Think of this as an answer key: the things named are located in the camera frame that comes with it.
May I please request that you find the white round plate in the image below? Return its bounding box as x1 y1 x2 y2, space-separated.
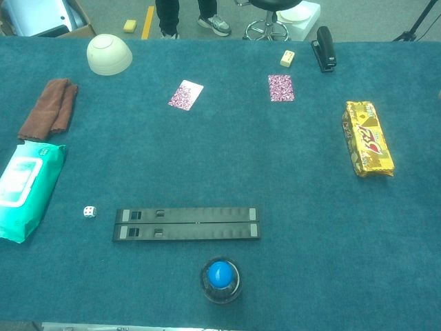
277 9 308 24

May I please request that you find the black plastic rail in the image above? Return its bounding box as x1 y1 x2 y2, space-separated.
115 207 259 225
111 223 261 242

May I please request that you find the yellow floor tape strip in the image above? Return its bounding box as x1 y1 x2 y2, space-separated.
141 6 156 40

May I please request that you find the white panel in box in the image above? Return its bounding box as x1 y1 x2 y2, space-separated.
5 0 87 37

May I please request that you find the black stool with chrome base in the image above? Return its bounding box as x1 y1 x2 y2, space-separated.
243 0 304 42

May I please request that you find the blue ball in cup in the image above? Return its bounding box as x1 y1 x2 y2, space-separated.
200 257 243 305

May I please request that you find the dark trouser leg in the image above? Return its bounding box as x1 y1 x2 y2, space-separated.
197 0 218 19
154 0 181 34

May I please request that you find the red patterned playing card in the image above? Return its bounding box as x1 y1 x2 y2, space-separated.
167 79 205 112
267 74 296 103

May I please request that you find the white foam box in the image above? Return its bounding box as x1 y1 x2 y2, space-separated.
275 1 322 43

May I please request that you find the cream upturned bowl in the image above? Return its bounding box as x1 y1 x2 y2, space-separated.
86 33 134 76

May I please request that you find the yellow biscuit pack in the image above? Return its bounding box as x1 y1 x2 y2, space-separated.
342 101 395 179

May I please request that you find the white metal robot base frame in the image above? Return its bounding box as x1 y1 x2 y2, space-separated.
41 322 120 331

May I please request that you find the green wet wipes pack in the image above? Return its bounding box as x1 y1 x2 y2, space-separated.
0 140 68 244

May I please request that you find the brown folded cloth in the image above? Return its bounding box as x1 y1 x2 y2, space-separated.
17 78 79 141

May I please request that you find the cardboard box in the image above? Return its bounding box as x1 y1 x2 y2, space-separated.
0 0 97 38

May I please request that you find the black tripod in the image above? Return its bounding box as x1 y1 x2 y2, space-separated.
392 0 441 43

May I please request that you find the black stapler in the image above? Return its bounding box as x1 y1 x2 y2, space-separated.
310 26 337 74

